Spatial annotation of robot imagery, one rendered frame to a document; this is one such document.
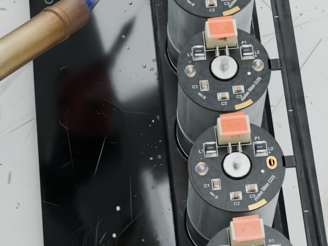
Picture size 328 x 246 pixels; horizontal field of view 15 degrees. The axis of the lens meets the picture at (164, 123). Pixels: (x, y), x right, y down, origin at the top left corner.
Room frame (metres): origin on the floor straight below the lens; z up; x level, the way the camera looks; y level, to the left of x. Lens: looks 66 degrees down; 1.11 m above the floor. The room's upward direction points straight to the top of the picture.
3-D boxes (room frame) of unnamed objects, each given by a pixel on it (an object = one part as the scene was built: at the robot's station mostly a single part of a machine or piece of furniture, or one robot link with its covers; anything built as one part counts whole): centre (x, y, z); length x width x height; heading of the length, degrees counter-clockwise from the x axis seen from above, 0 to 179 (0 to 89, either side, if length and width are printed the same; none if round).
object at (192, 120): (0.15, -0.02, 0.79); 0.02 x 0.02 x 0.05
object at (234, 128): (0.13, -0.02, 0.82); 0.01 x 0.01 x 0.01; 6
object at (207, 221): (0.12, -0.02, 0.79); 0.02 x 0.02 x 0.05
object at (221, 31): (0.16, -0.02, 0.82); 0.01 x 0.01 x 0.01; 6
